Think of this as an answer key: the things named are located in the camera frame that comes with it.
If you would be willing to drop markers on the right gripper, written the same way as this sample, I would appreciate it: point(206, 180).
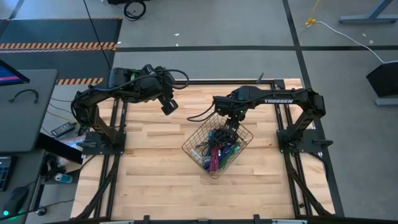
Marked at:
point(231, 107)

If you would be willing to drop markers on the black hazard-striped floor mat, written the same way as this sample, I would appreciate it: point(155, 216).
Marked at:
point(62, 31)

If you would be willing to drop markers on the backlit black keyboard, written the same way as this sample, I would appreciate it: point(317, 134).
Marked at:
point(3, 172)

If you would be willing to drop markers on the black aluminium table frame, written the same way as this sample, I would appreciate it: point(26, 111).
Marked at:
point(199, 82)

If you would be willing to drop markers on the blue drink can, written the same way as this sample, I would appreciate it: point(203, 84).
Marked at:
point(63, 178)

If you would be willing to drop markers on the black computer mouse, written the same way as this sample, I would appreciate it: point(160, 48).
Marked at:
point(14, 200)

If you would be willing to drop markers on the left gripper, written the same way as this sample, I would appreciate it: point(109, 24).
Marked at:
point(152, 85)

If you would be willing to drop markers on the computer monitor with lit screen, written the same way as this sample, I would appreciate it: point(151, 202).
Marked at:
point(9, 76)

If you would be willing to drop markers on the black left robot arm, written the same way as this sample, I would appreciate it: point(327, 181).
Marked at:
point(102, 91)

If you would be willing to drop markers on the dark keyboard desk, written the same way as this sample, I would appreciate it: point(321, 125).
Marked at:
point(28, 174)

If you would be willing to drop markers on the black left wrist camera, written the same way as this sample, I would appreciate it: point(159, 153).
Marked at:
point(169, 107)

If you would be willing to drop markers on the grey metal desk foot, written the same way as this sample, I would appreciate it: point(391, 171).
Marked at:
point(387, 102)
point(367, 19)

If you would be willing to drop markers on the black power adapter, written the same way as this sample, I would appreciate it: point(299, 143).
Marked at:
point(63, 129)

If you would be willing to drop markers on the dark grey desk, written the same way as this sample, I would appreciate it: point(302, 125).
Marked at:
point(28, 124)

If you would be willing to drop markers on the black angular box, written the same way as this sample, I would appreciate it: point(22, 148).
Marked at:
point(385, 79)

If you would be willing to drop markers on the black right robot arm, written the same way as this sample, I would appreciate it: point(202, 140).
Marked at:
point(280, 99)

